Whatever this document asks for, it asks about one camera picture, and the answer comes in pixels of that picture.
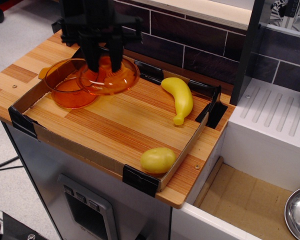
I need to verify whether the silver metal bowl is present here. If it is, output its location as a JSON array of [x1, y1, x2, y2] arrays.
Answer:
[[284, 188, 300, 240]]

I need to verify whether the cardboard fence with black tape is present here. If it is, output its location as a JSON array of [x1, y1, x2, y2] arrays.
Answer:
[[8, 53, 230, 205]]

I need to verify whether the yellow toy banana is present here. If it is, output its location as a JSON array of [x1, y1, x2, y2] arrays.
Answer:
[[161, 77, 194, 126]]

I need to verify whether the black floor cable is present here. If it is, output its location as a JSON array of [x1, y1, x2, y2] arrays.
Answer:
[[0, 155, 23, 176]]

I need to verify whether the grey toy oven front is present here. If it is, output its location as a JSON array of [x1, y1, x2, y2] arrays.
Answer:
[[58, 174, 119, 240]]

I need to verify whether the orange transparent pot lid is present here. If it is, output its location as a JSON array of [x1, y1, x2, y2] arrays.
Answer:
[[76, 55, 140, 96]]

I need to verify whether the orange transparent pot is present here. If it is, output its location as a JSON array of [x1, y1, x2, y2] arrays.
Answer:
[[38, 58, 98, 109]]

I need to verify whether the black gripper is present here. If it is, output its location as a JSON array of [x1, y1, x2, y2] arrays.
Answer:
[[54, 0, 143, 73]]

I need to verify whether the yellow toy potato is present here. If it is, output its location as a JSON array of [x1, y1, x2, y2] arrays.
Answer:
[[140, 147, 177, 174]]

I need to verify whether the white toy sink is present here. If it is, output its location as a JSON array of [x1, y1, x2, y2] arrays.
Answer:
[[170, 79, 300, 240]]

